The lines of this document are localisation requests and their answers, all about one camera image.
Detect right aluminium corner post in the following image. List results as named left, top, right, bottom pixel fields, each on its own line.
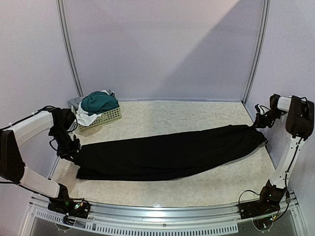
left=242, top=0, right=271, bottom=106

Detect teal green garment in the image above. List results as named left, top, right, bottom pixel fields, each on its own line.
left=81, top=91, right=119, bottom=116

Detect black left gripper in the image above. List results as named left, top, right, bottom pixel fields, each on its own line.
left=50, top=126, right=80, bottom=163

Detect white garment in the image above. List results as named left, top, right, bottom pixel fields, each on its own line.
left=68, top=89, right=113, bottom=126

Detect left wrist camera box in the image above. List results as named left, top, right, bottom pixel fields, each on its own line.
left=62, top=108, right=76, bottom=130

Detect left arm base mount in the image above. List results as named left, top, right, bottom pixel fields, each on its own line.
left=48, top=184, right=91, bottom=226

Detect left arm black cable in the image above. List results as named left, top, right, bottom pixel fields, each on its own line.
left=0, top=105, right=79, bottom=197

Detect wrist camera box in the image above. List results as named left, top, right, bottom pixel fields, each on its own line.
left=255, top=104, right=265, bottom=115
left=62, top=108, right=76, bottom=130

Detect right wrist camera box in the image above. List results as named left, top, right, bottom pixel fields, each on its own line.
left=255, top=104, right=265, bottom=115

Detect cream perforated plastic basket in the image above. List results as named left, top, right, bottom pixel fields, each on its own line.
left=71, top=106, right=122, bottom=131

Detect black trousers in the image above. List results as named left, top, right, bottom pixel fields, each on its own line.
left=75, top=125, right=266, bottom=181

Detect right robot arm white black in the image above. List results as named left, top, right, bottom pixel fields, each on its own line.
left=253, top=94, right=315, bottom=190

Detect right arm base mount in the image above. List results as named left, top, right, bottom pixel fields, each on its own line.
left=237, top=178, right=291, bottom=232

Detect aluminium corner post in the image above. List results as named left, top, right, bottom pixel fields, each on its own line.
left=242, top=0, right=271, bottom=106
left=56, top=0, right=84, bottom=96

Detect aluminium front rail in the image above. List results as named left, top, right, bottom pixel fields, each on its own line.
left=22, top=195, right=308, bottom=236

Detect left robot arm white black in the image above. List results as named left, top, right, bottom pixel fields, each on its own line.
left=0, top=106, right=80, bottom=213

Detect left aluminium corner post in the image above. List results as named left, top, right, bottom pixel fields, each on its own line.
left=56, top=0, right=84, bottom=96

